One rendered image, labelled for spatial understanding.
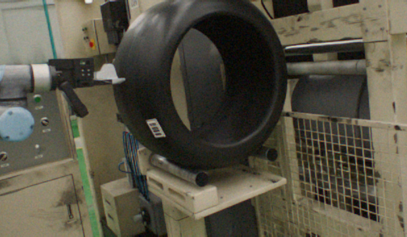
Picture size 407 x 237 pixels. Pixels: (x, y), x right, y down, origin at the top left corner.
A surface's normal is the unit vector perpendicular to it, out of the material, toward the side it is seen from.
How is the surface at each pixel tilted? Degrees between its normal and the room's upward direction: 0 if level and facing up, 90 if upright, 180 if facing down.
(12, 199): 90
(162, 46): 84
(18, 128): 90
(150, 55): 71
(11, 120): 90
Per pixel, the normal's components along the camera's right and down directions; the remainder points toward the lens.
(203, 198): 0.50, 0.05
